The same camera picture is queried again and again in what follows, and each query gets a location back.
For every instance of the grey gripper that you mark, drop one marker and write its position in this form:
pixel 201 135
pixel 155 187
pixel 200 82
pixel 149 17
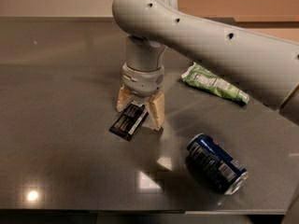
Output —
pixel 142 80

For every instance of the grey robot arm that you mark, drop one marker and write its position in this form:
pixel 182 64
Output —
pixel 263 66

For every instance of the green snack bag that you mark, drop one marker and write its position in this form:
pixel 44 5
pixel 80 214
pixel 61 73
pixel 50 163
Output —
pixel 200 78

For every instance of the black rxbar chocolate bar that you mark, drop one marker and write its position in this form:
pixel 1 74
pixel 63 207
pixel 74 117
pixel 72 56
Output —
pixel 129 120

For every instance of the blue soda can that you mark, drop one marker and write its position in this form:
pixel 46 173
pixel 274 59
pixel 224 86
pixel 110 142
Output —
pixel 225 172

